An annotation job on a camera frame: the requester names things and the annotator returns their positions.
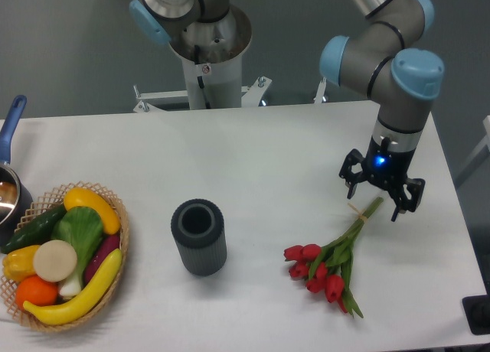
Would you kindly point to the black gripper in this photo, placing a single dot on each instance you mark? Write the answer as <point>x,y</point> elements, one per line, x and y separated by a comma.
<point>387,170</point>

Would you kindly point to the red tulip bouquet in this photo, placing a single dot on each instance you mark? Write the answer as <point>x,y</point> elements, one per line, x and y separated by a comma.
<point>328,269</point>

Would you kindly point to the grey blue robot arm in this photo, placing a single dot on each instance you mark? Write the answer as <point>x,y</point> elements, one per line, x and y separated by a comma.
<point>382,64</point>

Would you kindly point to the black device at edge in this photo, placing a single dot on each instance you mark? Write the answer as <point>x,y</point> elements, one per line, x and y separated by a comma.
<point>477,313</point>

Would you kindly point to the dark grey ribbed vase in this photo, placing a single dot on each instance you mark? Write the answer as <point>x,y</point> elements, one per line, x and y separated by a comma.
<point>197,227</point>

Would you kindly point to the purple eggplant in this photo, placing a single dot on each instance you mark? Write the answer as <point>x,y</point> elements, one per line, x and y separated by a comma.
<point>109,244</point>

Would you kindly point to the green bok choy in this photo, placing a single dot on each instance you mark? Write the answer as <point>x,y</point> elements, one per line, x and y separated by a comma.
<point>82,228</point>

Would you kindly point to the yellow squash upper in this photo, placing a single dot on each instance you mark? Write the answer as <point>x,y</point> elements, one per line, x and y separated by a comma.
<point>83,197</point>

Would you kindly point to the yellow squash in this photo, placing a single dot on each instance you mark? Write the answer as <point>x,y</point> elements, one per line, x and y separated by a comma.
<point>83,197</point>
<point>76,302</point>

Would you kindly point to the yellow squash lower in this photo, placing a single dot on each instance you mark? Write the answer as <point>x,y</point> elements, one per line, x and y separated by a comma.
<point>76,302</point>

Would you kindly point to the woven wicker basket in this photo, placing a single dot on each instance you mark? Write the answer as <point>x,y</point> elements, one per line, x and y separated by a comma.
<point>45,202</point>

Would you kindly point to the beige round disc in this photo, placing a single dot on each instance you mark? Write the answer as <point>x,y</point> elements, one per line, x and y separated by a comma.
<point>55,260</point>

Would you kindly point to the green cucumber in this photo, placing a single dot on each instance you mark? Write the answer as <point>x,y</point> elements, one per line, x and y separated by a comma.
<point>35,232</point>

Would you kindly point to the orange fruit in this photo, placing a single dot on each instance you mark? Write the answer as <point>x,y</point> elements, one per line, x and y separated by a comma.
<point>37,291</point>

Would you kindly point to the yellow bell pepper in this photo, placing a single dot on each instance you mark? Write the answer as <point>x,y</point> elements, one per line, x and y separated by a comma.
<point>19,264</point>

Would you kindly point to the white frame at right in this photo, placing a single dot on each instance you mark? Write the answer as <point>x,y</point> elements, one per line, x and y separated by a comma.
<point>475,159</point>

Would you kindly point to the white metal base frame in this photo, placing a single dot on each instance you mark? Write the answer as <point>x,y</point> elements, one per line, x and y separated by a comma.
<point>254,95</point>

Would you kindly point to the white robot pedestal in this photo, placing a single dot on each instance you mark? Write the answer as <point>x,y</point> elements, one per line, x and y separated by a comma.
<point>211,57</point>

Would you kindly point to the blue handled saucepan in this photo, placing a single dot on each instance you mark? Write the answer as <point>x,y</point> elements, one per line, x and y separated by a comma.
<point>15,197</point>

